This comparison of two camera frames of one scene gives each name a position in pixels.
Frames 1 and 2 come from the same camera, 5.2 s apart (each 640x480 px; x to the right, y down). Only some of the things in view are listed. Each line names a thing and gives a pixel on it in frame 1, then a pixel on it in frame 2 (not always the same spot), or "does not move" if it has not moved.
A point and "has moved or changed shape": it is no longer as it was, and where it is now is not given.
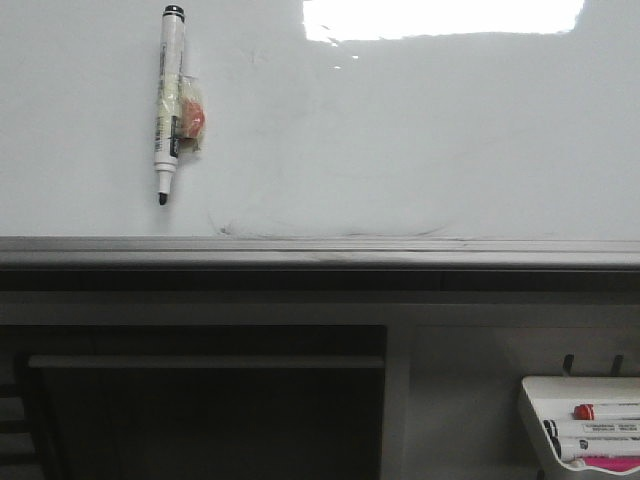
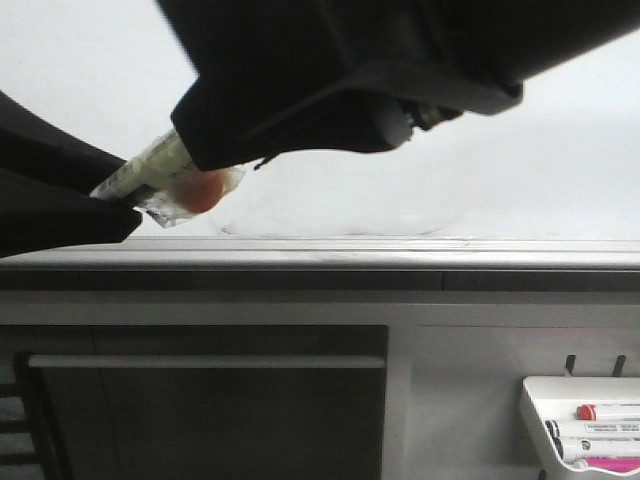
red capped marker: [588, 411] does not move
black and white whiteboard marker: [169, 97] -> [162, 163]
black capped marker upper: [592, 428] does not move
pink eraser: [614, 463] does not move
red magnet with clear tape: [192, 115] has moved or changed shape
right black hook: [617, 365] does not move
